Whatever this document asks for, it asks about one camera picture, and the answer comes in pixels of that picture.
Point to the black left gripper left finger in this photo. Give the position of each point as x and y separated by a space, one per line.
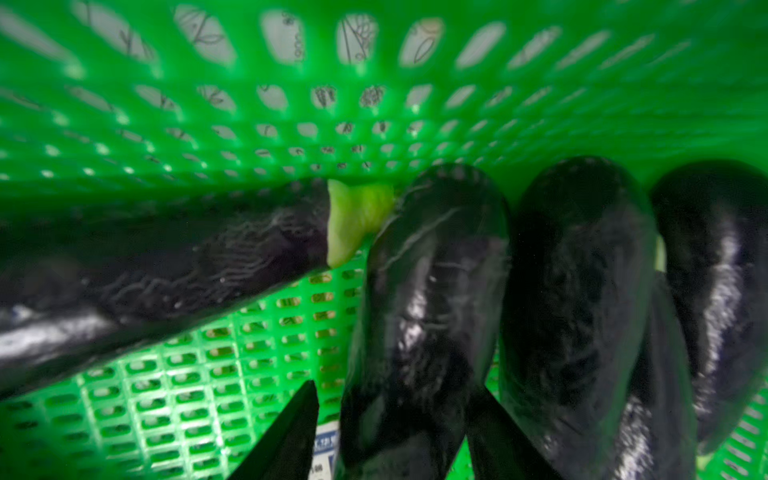
285 452

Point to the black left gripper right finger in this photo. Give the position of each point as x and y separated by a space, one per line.
498 447

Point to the eggplant under right pair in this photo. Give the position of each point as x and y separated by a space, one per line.
657 434

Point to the long eggplant centre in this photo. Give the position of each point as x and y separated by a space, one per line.
575 309

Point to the barcode sticker label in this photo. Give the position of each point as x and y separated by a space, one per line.
324 451

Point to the green plastic basket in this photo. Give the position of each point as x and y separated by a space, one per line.
111 109

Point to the small eggplant at basket wall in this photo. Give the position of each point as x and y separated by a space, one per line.
712 216

